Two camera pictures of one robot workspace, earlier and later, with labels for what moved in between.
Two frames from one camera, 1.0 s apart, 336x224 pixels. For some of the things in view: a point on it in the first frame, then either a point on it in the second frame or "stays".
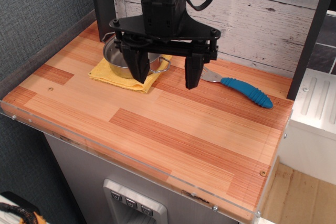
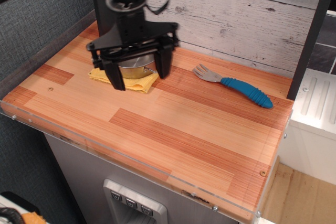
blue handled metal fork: [252, 95] stays
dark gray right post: [312, 36] stays
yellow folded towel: [103, 72] stays
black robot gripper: [165, 27] -> [133, 35]
